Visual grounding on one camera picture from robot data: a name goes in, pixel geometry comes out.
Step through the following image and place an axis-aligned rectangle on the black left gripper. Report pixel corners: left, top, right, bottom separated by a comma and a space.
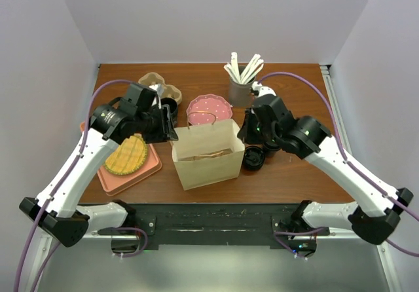
136, 104, 179, 144

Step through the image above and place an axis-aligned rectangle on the black coffee cup lid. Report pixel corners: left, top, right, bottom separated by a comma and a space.
263, 142, 280, 150

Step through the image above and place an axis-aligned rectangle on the black takeout coffee cup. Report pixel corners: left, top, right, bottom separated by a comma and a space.
263, 147, 278, 158

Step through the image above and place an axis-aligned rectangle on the stack of black cups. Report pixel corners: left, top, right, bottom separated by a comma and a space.
160, 98, 178, 125

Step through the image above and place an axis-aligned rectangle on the beige cardboard cup carrier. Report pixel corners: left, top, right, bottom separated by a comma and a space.
179, 149, 232, 161

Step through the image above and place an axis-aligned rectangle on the beige paper takeout bag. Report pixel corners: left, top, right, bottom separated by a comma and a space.
172, 119, 245, 191

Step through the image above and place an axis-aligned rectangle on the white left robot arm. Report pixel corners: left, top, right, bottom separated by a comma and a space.
19, 82, 178, 247

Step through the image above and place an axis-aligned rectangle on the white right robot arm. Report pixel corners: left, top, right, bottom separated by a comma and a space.
238, 94, 413, 245

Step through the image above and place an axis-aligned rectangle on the grey straw holder cup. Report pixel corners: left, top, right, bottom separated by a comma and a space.
228, 77, 255, 107

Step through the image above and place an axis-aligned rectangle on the pink polka dot plate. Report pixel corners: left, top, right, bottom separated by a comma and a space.
186, 94, 233, 126

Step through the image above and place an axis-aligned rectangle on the yellow green woven coaster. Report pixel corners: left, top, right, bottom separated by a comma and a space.
103, 134, 148, 176

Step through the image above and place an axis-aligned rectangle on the white paper straw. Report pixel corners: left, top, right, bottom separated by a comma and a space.
240, 54, 264, 84
223, 63, 240, 84
230, 52, 242, 84

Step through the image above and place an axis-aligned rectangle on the salmon pink tray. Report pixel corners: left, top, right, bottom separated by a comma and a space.
79, 121, 163, 197

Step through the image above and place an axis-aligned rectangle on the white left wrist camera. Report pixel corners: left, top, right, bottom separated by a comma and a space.
149, 83, 164, 109

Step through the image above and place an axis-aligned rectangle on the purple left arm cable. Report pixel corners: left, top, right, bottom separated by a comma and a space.
13, 79, 150, 292

